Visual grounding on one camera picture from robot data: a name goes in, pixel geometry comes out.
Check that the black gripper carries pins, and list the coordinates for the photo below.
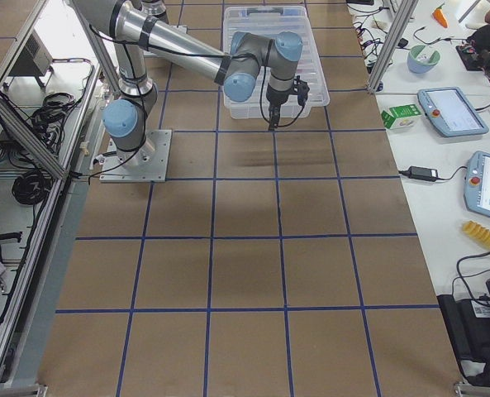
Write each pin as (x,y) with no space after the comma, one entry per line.
(275,98)

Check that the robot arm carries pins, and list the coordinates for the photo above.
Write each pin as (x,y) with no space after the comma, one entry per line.
(134,31)

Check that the clear plastic storage box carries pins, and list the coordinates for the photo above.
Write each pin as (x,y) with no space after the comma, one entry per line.
(281,39)

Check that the green white carton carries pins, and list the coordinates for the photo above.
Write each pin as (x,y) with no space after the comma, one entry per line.
(398,117)

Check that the black power adapter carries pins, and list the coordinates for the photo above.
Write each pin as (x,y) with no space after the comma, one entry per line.
(422,173)

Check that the green blue bowl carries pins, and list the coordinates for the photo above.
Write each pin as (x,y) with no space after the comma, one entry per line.
(422,58)

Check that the teach pendant tablet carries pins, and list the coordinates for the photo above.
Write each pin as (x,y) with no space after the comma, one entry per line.
(477,184)
(450,112)

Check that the orange carrot toy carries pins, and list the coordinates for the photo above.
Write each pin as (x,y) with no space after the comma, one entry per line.
(439,16)

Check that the yellow corrugated toy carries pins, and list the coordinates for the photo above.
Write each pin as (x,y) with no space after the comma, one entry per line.
(477,232)

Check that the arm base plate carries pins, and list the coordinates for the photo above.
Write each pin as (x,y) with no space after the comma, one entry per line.
(149,164)

